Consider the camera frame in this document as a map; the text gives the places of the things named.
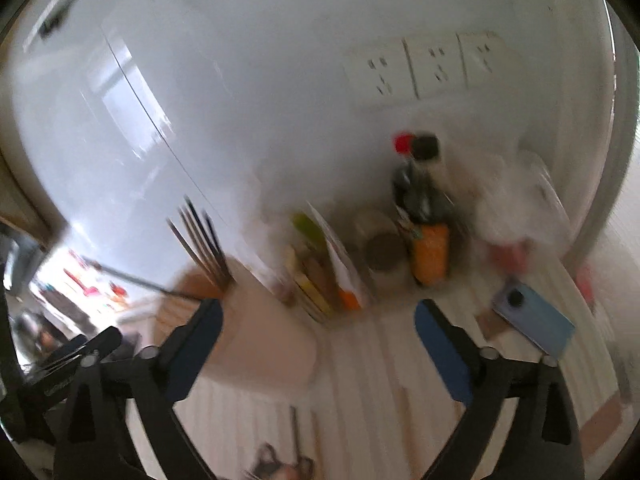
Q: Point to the beige ribbed chopstick holder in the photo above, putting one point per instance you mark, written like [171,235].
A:
[260,340]

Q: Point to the dark soy sauce bottle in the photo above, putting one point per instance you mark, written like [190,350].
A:
[422,200]

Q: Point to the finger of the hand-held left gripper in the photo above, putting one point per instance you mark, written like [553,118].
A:
[90,347]

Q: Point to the set of wooden chopsticks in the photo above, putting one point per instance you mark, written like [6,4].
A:
[202,247]

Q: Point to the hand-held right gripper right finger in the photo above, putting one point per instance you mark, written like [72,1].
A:
[442,350]

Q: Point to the blue smartphone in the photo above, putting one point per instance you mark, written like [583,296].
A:
[537,317]

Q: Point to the small grey lidded jar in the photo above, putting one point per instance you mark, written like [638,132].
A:
[382,250]

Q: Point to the green seasoning packet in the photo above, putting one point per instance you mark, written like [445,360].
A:
[309,227]

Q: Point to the orange and white packet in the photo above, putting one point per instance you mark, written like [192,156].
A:
[345,280]

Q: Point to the metal cooking pot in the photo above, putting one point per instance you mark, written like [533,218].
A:
[40,337]

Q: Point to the yellow seasoning box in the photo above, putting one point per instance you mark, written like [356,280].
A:
[310,285]

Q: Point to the clear plastic bag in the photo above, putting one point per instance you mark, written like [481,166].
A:
[520,205]

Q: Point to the steel range hood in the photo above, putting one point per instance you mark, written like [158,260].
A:
[25,257]

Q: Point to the small brown card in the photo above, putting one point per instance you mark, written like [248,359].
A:
[492,325]

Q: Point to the glass sliding door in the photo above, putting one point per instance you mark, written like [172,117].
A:
[615,135]

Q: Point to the wooden wall cabinet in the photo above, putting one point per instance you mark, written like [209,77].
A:
[20,200]

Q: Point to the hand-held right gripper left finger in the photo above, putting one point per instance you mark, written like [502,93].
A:
[195,355]

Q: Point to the red item in bag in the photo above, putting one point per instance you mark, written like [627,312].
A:
[510,256]

